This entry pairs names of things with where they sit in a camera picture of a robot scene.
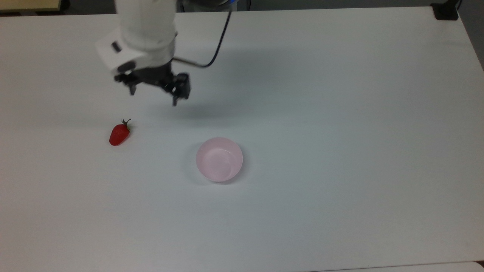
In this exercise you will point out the red strawberry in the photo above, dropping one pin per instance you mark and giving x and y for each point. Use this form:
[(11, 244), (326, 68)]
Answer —
[(119, 135)]

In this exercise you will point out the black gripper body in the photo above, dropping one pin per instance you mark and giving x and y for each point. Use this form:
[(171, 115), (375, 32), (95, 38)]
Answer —
[(153, 75)]

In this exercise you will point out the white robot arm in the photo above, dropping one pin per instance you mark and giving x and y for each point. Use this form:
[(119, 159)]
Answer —
[(147, 22)]

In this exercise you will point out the pale pink plastic bowl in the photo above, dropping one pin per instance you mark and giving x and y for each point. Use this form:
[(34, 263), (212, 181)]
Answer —
[(219, 162)]

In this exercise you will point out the tan wooden board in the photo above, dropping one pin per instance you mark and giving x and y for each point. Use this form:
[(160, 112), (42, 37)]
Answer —
[(26, 4)]

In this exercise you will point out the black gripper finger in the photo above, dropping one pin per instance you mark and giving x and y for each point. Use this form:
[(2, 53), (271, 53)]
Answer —
[(182, 88), (126, 78)]

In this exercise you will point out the black clamp mount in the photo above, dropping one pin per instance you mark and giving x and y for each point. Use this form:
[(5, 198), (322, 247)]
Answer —
[(445, 13)]

